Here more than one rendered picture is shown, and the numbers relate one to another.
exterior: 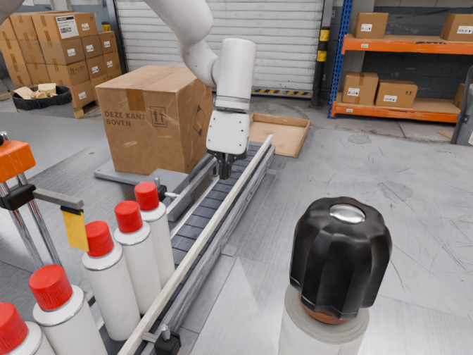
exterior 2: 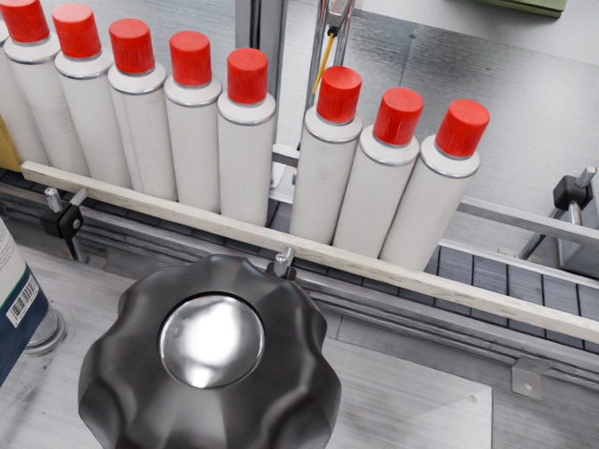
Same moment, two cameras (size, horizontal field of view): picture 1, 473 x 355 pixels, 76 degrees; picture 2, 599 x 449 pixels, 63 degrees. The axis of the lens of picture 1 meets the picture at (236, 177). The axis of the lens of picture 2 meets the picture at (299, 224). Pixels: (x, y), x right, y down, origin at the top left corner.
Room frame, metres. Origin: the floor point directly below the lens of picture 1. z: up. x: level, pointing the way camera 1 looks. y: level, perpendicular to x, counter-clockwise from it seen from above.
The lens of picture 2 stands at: (0.21, -0.16, 1.31)
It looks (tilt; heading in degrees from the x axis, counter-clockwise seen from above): 50 degrees down; 78
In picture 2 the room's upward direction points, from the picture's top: 9 degrees clockwise
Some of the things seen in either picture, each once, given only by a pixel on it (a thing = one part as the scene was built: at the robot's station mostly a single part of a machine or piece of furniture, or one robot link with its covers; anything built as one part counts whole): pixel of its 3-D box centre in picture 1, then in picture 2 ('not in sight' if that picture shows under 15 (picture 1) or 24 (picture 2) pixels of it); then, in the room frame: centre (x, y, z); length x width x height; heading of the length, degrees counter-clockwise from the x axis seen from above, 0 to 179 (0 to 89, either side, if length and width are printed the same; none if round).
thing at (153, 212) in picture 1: (154, 237); (429, 200); (0.39, 0.14, 0.98); 0.05 x 0.05 x 0.20
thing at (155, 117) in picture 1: (164, 118); not in sight; (0.96, 0.24, 0.99); 0.30 x 0.24 x 0.27; 167
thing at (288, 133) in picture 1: (272, 132); not in sight; (1.16, -0.15, 0.85); 0.30 x 0.26 x 0.04; 160
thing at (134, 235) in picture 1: (139, 260); (374, 189); (0.34, 0.15, 0.98); 0.05 x 0.05 x 0.20
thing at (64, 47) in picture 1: (68, 61); not in sight; (4.25, 2.23, 0.57); 1.20 x 0.85 x 1.14; 168
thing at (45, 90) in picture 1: (46, 103); not in sight; (2.68, 1.71, 0.50); 0.42 x 0.41 x 0.28; 166
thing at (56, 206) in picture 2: not in sight; (76, 217); (0.04, 0.19, 0.89); 0.06 x 0.03 x 0.12; 70
